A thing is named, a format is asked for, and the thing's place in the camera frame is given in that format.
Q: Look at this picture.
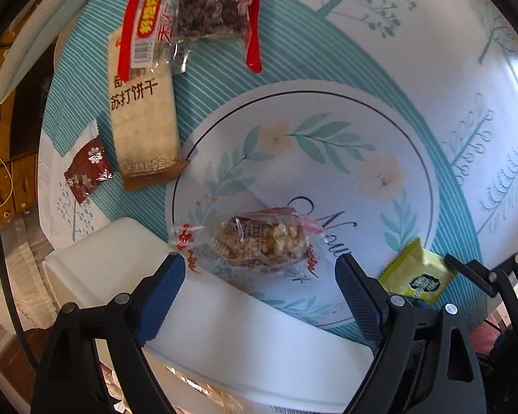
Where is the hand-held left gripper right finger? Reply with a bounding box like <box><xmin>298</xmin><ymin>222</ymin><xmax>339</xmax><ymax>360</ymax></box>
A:
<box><xmin>334</xmin><ymin>254</ymin><xmax>484</xmax><ymax>414</ymax></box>

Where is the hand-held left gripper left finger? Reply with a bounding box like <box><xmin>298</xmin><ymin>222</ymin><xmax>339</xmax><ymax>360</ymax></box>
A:
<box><xmin>31</xmin><ymin>254</ymin><xmax>186</xmax><ymax>414</ymax></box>

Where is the green snack packet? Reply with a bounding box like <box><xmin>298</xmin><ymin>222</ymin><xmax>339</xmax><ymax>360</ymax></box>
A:
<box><xmin>377</xmin><ymin>238</ymin><xmax>458</xmax><ymax>305</ymax></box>

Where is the white plastic bin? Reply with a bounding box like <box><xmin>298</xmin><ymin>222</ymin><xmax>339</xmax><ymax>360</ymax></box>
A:
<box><xmin>43</xmin><ymin>217</ymin><xmax>374</xmax><ymax>408</ymax></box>

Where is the clear brown walnut cookie packet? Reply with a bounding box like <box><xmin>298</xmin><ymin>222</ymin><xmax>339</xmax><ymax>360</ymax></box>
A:
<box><xmin>168</xmin><ymin>207</ymin><xmax>322</xmax><ymax>279</ymax></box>

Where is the dark red snowflake candy packet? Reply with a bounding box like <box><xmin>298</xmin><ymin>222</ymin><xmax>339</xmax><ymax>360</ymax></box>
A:
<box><xmin>64</xmin><ymin>136</ymin><xmax>116</xmax><ymax>205</ymax></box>

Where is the beige cracker packet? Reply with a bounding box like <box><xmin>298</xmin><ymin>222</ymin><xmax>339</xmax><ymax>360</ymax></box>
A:
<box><xmin>108</xmin><ymin>30</ymin><xmax>191</xmax><ymax>193</ymax></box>

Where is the red-edged clear nut bar packet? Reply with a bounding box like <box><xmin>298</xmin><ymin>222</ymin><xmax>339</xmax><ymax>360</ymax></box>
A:
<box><xmin>116</xmin><ymin>0</ymin><xmax>264</xmax><ymax>76</ymax></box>

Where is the white lace cover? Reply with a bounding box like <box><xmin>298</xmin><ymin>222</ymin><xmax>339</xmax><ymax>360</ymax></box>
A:
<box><xmin>0</xmin><ymin>211</ymin><xmax>57</xmax><ymax>333</ymax></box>

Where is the wooden desk with drawers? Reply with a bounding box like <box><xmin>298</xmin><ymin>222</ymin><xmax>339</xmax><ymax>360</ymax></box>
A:
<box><xmin>0</xmin><ymin>39</ymin><xmax>48</xmax><ymax>225</ymax></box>

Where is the grey office chair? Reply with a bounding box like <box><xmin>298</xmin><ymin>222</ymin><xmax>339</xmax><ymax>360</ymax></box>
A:
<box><xmin>0</xmin><ymin>0</ymin><xmax>91</xmax><ymax>104</ymax></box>

